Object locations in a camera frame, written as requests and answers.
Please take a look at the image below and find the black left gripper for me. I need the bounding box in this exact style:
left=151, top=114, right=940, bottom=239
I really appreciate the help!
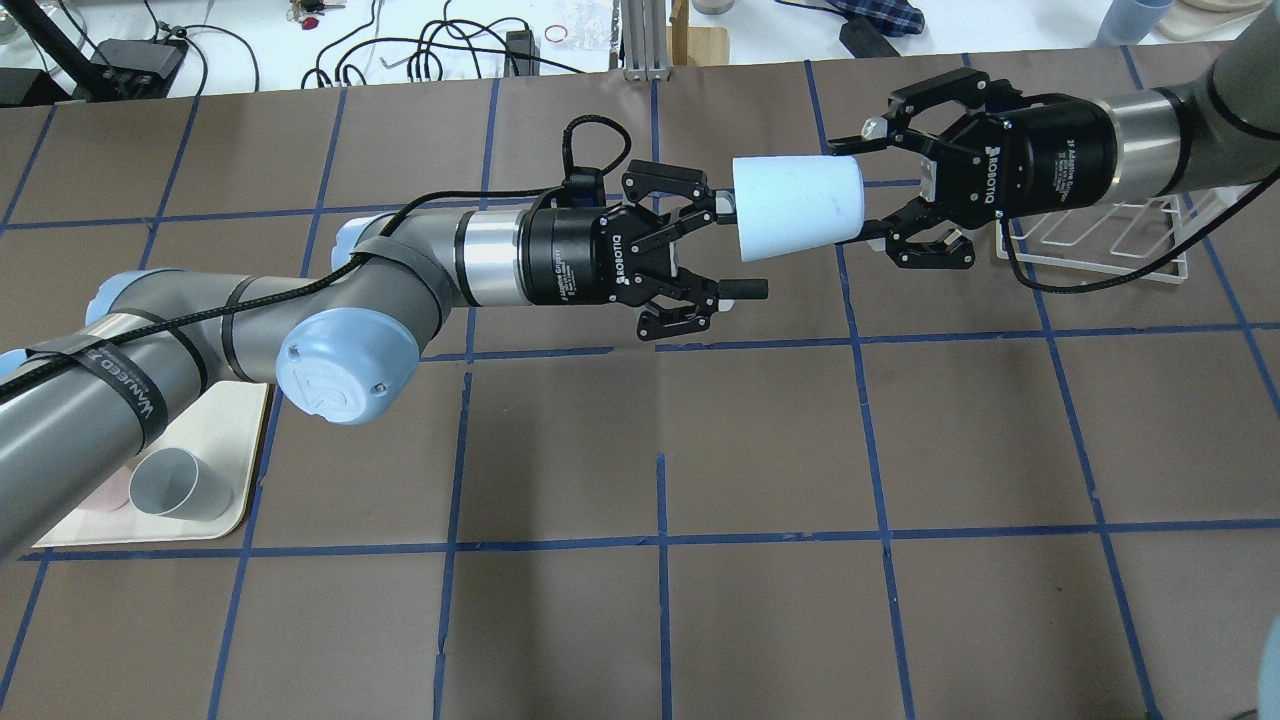
left=520, top=160, right=769, bottom=341

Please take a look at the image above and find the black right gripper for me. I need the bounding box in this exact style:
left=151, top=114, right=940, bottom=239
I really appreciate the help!
left=827, top=68, right=1117, bottom=270

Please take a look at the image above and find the light blue ikea cup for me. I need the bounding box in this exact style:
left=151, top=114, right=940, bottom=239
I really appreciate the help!
left=732, top=155, right=867, bottom=263

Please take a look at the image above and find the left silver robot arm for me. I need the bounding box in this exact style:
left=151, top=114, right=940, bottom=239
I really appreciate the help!
left=1, top=160, right=769, bottom=559

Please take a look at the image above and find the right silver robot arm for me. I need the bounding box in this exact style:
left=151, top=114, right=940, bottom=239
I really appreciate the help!
left=828, top=6, right=1279, bottom=269

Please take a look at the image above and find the blue cup on side table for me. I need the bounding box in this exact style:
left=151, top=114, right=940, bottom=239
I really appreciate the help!
left=1091, top=0, right=1174, bottom=47

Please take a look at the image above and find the grey cup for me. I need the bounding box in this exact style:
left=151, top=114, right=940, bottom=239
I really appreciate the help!
left=129, top=447, right=233, bottom=521

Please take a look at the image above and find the pink cup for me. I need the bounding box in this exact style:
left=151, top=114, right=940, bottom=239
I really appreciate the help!
left=79, top=465, right=133, bottom=512

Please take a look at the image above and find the black power adapter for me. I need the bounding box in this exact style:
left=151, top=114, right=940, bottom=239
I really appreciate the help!
left=838, top=15, right=901, bottom=59

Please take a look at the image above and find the folded blue plaid umbrella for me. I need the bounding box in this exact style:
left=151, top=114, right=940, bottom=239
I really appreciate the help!
left=827, top=0, right=925, bottom=38

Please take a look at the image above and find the wooden mug tree stand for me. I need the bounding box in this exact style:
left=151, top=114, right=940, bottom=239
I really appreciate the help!
left=666, top=1, right=730, bottom=67

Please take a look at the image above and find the beige plastic tray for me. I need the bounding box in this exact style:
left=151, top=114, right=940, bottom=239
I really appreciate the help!
left=36, top=382, right=273, bottom=548

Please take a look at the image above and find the white wire cup rack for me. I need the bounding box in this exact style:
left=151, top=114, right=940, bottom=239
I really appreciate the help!
left=1010, top=196, right=1201, bottom=282

